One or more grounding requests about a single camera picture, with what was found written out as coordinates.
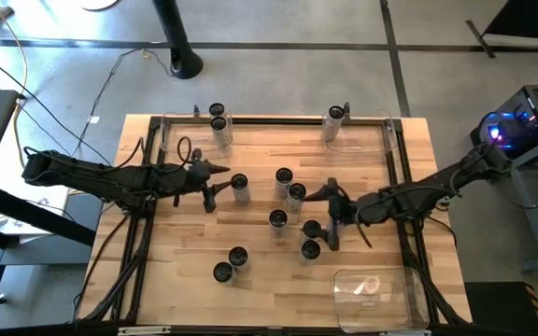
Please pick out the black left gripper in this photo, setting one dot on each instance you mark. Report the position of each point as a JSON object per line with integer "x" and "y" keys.
{"x": 194, "y": 175}

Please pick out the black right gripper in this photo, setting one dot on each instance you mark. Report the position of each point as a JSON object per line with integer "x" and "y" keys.
{"x": 341, "y": 210}

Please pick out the Celsius Tropical Vibe can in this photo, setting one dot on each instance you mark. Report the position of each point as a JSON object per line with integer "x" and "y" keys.
{"x": 218, "y": 123}
{"x": 312, "y": 229}
{"x": 335, "y": 112}

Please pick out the Celsius Arctic Vibe can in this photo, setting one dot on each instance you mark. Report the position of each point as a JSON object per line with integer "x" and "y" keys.
{"x": 310, "y": 249}
{"x": 222, "y": 271}
{"x": 239, "y": 181}

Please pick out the Celsius can blue pink print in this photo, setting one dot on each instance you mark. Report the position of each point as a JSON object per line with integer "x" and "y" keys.
{"x": 296, "y": 191}

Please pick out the Celsius can teal palm print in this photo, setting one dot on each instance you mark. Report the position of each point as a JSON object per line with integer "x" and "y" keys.
{"x": 278, "y": 218}

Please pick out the clear plastic bin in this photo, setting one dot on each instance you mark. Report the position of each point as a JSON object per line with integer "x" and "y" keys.
{"x": 180, "y": 149}
{"x": 390, "y": 303}
{"x": 367, "y": 144}

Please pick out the silver Celsius can black lid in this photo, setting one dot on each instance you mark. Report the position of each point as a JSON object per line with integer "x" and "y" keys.
{"x": 216, "y": 110}
{"x": 284, "y": 175}

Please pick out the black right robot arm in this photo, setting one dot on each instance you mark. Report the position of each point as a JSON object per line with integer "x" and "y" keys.
{"x": 418, "y": 196}

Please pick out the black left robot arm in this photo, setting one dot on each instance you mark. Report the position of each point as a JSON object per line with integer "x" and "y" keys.
{"x": 110, "y": 177}

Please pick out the black table clamp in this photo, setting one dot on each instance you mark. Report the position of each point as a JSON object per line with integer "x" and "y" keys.
{"x": 346, "y": 109}
{"x": 196, "y": 111}

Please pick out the white floor tag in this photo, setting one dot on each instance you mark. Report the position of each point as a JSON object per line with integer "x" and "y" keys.
{"x": 94, "y": 119}

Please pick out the white table edge label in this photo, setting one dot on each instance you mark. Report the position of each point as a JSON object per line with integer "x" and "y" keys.
{"x": 143, "y": 330}
{"x": 404, "y": 332}

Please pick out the black tower fan stand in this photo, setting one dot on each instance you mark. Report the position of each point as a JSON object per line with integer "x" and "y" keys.
{"x": 175, "y": 37}

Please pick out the white box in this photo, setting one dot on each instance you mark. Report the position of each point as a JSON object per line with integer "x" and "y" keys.
{"x": 40, "y": 219}

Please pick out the black box hazard stripes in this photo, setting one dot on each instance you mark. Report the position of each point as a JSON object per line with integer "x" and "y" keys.
{"x": 498, "y": 308}

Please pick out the grey metal stand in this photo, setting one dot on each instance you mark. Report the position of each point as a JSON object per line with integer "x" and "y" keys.
{"x": 529, "y": 210}

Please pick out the black folding stand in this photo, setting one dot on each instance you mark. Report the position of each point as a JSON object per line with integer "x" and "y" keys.
{"x": 526, "y": 18}

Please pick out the black metal table frame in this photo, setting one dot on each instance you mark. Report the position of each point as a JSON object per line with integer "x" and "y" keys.
{"x": 273, "y": 121}

